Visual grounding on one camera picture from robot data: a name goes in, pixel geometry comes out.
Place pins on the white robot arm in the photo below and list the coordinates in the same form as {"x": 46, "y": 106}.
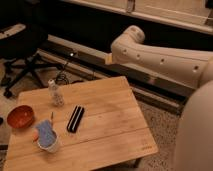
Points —
{"x": 194, "y": 139}

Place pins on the black rectangular case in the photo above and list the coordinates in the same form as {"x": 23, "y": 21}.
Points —
{"x": 75, "y": 119}

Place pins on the wooden table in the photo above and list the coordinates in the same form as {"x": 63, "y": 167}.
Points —
{"x": 112, "y": 129}

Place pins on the small white bottle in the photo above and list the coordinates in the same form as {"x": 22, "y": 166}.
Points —
{"x": 55, "y": 93}

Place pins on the orange toy piece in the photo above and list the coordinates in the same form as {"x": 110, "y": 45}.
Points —
{"x": 35, "y": 135}

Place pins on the white cup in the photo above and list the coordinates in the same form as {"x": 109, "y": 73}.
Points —
{"x": 54, "y": 147}

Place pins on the red bowl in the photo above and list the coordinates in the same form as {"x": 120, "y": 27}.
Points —
{"x": 21, "y": 117}

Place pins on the black office chair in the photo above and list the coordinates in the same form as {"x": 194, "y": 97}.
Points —
{"x": 20, "y": 52}

